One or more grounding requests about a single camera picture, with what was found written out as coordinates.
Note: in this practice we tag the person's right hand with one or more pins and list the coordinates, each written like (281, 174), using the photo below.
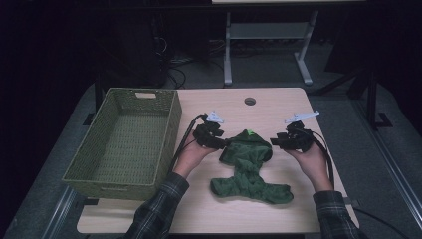
(312, 164)

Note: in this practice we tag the aluminium rail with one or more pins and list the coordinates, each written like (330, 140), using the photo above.
(391, 159)
(61, 209)

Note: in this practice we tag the person's left hand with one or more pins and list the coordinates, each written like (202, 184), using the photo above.
(192, 157)

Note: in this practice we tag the black metal stand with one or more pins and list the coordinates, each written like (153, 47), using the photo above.
(372, 99)

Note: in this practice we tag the grey metal table frame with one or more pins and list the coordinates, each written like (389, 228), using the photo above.
(265, 30)

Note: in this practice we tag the green fleece pet garment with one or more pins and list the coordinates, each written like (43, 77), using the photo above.
(249, 159)

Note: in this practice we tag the green woven basket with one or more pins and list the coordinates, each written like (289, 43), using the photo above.
(99, 166)

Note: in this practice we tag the grey table clamp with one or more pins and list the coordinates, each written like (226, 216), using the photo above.
(351, 201)

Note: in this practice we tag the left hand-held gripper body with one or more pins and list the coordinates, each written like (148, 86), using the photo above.
(205, 136)

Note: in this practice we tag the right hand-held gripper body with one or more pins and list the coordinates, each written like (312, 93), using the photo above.
(300, 137)

